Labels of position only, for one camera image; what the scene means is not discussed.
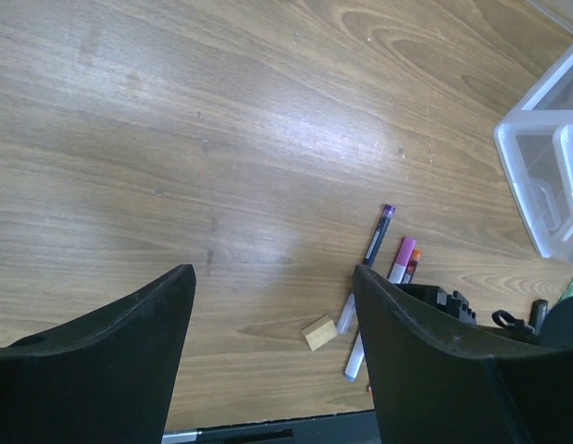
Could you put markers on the blue capped white marker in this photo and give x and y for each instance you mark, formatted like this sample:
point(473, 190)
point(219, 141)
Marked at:
point(355, 359)

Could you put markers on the purple clear pen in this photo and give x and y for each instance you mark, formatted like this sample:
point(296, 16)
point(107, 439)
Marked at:
point(373, 248)

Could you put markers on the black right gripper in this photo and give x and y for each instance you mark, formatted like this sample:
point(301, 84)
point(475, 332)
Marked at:
point(453, 304)

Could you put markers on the red clear pen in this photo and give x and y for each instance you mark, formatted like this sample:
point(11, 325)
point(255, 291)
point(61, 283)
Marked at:
point(412, 266)

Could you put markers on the small tan eraser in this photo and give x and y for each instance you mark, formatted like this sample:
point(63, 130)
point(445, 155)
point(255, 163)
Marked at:
point(319, 333)

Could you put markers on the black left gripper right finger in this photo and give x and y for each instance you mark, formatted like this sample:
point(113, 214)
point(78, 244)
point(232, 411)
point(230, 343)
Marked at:
point(435, 379)

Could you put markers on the pink capped white marker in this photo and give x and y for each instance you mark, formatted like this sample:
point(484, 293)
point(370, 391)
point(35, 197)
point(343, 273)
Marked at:
point(401, 260)

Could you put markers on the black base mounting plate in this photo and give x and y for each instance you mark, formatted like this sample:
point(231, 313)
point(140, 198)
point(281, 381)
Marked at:
point(356, 427)

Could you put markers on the white drawer organizer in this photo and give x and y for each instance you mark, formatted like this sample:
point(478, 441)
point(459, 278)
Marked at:
point(535, 145)

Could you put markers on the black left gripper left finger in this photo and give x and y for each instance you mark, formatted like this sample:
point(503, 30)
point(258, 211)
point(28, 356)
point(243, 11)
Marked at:
point(104, 377)

